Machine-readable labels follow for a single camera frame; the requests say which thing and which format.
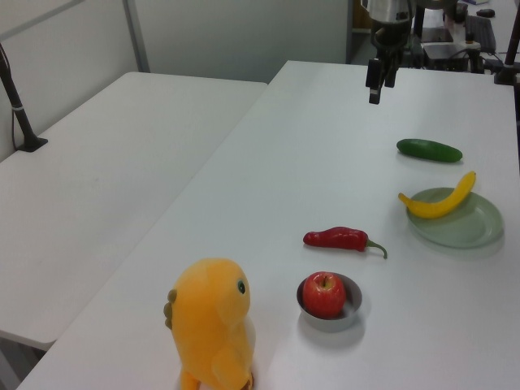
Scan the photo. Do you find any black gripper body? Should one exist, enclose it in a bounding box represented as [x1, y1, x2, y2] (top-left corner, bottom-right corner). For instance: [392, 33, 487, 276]
[369, 19, 412, 67]

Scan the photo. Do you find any green cucumber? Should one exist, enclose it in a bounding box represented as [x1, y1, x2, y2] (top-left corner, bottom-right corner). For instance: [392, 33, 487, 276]
[396, 138, 463, 164]

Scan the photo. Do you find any grey metal bowl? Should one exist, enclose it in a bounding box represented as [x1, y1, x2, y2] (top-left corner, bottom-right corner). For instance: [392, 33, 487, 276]
[296, 272, 363, 333]

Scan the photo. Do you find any black keyboard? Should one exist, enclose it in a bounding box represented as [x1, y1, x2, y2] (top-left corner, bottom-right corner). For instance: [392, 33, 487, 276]
[465, 15, 497, 52]

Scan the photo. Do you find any yellow banana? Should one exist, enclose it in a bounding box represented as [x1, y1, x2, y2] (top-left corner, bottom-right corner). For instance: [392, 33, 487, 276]
[397, 171, 477, 220]

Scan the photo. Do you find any red chili pepper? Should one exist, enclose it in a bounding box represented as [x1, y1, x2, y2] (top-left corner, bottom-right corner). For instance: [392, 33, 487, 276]
[302, 226, 388, 260]

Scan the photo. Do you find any pale green plate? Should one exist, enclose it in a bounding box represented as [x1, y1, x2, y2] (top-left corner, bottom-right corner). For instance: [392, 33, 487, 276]
[405, 187, 505, 249]

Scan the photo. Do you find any red apple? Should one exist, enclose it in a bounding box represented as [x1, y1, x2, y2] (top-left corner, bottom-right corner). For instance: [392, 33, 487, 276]
[301, 271, 347, 319]

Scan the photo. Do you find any yellow plush toy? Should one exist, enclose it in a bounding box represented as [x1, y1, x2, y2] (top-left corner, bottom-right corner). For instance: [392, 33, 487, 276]
[163, 257, 257, 390]

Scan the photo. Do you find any white side table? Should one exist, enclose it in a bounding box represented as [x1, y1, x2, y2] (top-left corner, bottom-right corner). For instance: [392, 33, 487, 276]
[0, 71, 269, 353]

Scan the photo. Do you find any black camera stand pole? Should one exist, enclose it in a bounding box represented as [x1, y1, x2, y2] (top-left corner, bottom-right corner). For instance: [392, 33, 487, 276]
[493, 32, 520, 86]
[0, 42, 49, 154]

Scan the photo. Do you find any grey partition frame post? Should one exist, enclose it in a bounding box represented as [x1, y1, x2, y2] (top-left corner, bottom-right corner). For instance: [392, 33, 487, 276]
[123, 0, 150, 74]

